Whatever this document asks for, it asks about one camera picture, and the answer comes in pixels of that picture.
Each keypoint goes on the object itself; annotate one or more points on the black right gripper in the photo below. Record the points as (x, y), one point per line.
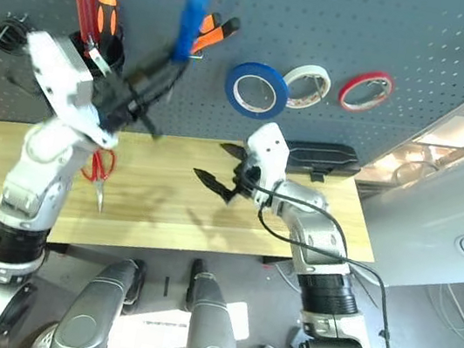
(246, 180)

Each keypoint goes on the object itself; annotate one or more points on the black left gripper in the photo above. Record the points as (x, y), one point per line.
(117, 103)

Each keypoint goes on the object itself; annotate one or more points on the orange black needle-nose pliers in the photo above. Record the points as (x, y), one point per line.
(212, 36)

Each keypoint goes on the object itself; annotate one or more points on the blue tape roll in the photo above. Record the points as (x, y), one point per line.
(232, 90)

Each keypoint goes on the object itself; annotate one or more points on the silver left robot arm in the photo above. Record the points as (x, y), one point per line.
(30, 195)

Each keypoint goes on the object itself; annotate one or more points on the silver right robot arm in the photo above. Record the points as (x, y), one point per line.
(323, 241)

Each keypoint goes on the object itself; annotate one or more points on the grey pegboard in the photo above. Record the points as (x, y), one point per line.
(370, 28)

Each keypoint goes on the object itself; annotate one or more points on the black tool cup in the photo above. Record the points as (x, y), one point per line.
(112, 53)

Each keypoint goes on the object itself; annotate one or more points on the black tool case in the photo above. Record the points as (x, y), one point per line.
(332, 154)

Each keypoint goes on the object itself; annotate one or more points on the black floor strip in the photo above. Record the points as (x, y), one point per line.
(166, 285)

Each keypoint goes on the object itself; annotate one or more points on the white tape roll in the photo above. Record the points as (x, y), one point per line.
(318, 73)

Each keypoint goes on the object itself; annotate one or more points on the red tape roll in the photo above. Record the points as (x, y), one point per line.
(346, 90)

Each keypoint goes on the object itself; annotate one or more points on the silver robot right leg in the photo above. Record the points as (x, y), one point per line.
(211, 334)

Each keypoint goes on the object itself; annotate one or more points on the silver robot leg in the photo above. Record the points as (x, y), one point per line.
(211, 334)
(90, 315)

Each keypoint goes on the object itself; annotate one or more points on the white floor sheet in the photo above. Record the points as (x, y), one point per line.
(163, 326)

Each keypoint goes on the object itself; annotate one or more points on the silver robot left leg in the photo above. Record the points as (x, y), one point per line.
(90, 315)

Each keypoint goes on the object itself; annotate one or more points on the white table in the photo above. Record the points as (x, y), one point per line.
(436, 224)

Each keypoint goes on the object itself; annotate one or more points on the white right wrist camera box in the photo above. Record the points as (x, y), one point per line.
(268, 153)

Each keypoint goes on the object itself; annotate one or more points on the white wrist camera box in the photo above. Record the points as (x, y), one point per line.
(61, 81)
(268, 153)

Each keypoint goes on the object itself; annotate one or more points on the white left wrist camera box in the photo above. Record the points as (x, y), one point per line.
(61, 81)

